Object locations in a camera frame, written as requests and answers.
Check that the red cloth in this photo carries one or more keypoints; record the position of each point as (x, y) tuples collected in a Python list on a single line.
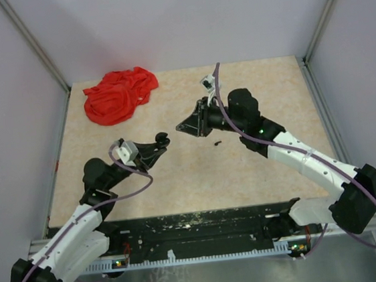
[(115, 98)]

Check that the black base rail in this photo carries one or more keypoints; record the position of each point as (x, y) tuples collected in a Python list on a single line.
[(201, 234)]

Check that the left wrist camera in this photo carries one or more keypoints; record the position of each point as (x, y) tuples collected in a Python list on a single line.
[(127, 152)]

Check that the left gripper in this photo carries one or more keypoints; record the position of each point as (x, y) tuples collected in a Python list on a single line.
[(146, 150)]

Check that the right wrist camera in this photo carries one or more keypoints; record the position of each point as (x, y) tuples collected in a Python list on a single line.
[(208, 82)]

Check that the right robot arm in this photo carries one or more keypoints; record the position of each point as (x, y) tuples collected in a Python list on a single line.
[(351, 200)]

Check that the black earbud case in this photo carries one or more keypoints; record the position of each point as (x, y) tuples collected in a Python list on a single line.
[(162, 140)]

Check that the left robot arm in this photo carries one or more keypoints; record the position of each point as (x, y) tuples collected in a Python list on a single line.
[(86, 235)]

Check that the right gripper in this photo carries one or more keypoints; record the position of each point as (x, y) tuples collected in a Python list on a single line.
[(198, 124)]

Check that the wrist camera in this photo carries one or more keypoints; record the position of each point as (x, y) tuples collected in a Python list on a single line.
[(208, 82), (127, 152)]

